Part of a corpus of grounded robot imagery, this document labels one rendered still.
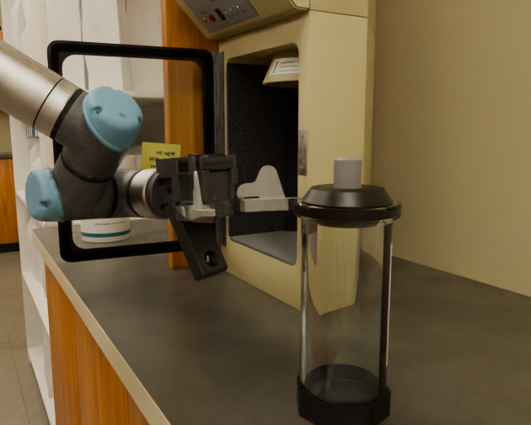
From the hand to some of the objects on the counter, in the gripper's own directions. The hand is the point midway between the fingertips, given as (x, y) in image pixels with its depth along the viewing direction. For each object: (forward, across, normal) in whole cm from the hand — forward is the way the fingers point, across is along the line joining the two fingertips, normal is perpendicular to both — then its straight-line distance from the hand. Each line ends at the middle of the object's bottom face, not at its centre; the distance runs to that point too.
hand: (265, 212), depth 62 cm
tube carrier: (+10, 0, +20) cm, 22 cm away
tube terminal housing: (-23, +35, +18) cm, 46 cm away
